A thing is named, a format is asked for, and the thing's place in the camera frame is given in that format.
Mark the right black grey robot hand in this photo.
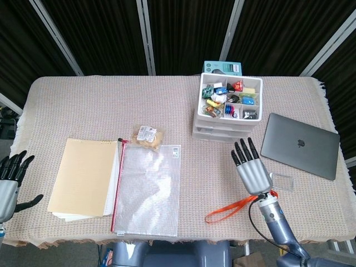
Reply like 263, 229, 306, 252
230, 137, 274, 195

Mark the left black grey robot hand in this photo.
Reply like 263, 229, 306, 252
0, 150, 45, 223

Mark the teal cardboard box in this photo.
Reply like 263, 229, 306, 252
202, 61, 243, 76

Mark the clear plastic badge holder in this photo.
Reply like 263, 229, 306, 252
271, 172, 295, 192

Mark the dark grey tablet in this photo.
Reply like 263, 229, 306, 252
260, 112, 341, 181

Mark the green blue printed packet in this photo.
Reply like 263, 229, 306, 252
240, 94, 256, 106

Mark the tan cover notepad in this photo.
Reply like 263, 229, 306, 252
47, 138, 121, 223

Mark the yellow small item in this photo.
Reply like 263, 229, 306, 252
205, 98, 225, 109

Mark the clear mesh zipper pouch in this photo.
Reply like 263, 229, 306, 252
110, 138, 182, 237

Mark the clear bag of cookies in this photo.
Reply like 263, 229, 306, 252
130, 124, 165, 151

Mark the grey robot torso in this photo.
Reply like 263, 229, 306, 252
110, 239, 231, 267

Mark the beige woven tablecloth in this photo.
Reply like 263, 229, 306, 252
2, 75, 356, 248

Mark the orange ribbon lanyard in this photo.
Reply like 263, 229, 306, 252
205, 190, 279, 225

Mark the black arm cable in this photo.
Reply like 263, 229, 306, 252
248, 199, 304, 259

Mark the white plastic drawer organizer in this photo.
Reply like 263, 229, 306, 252
191, 72, 264, 143

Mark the white metal frame post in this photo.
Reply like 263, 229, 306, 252
299, 11, 356, 77
29, 0, 84, 76
0, 91, 23, 115
219, 0, 245, 61
136, 0, 156, 76

